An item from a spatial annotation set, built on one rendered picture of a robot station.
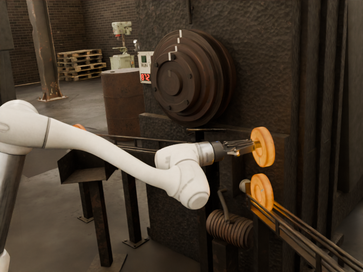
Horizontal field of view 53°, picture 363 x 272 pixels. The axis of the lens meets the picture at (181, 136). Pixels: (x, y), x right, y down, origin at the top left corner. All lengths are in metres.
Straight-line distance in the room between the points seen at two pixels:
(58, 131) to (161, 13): 1.08
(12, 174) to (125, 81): 3.33
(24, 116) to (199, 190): 0.57
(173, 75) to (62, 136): 0.69
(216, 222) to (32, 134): 0.91
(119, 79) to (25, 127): 3.47
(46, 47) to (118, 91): 4.29
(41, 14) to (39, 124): 7.57
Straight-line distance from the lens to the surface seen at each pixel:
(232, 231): 1.63
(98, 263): 2.41
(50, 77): 8.70
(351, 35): 2.23
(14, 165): 1.36
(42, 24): 8.67
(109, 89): 4.65
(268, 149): 1.35
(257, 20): 1.68
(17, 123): 1.16
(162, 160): 1.27
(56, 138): 1.17
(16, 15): 12.31
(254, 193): 1.53
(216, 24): 1.80
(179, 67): 1.67
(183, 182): 1.15
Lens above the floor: 1.36
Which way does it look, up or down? 17 degrees down
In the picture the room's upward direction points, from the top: 4 degrees counter-clockwise
